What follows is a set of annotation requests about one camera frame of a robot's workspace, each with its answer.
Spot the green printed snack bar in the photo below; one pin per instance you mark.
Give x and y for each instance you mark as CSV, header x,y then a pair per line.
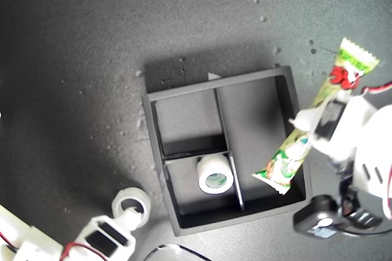
x,y
281,163

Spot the white tape roll green core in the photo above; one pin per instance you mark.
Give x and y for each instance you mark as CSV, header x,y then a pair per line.
x,y
214,163

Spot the black tray with wells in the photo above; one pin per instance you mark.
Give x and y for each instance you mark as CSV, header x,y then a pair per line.
x,y
190,120

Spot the small white paper scrap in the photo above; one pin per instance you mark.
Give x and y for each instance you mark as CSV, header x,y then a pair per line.
x,y
213,76

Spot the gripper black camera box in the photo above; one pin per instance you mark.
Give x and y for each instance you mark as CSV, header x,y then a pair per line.
x,y
315,216

